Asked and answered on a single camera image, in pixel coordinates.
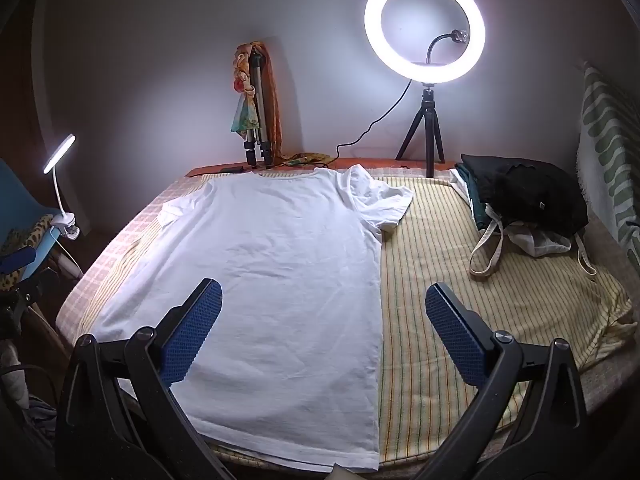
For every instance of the green white patterned cloth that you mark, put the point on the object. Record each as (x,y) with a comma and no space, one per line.
(607,150)

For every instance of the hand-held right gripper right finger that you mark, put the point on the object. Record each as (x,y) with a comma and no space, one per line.
(455,335)

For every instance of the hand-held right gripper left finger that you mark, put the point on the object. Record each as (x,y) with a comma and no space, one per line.
(197,325)

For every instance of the dark green cloth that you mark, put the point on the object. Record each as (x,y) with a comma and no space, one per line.
(475,200)

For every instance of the colourful orange scarf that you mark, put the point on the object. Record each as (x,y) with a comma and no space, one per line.
(241,110)

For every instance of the leopard print cloth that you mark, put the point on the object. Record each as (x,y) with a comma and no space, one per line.
(25,240)

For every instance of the folded silver tripod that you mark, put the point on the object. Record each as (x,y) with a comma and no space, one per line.
(260,105)

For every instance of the pink checked blanket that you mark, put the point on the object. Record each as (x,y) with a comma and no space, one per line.
(125,240)

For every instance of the white t-shirt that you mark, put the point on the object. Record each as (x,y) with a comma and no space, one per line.
(280,270)

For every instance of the white clip lamp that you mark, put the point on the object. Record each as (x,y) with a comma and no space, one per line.
(61,152)

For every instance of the black gooseneck phone holder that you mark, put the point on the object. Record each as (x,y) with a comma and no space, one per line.
(434,45)

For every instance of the blue chair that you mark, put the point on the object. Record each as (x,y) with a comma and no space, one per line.
(20,200)

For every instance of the white tote bag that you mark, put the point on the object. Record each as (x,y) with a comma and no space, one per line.
(535,242)

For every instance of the black clothes pile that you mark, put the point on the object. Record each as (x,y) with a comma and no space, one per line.
(530,190)

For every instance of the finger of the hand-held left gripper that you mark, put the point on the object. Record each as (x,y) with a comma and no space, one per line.
(15,259)

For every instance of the yellow striped blanket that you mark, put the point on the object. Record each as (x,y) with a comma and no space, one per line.
(430,240)

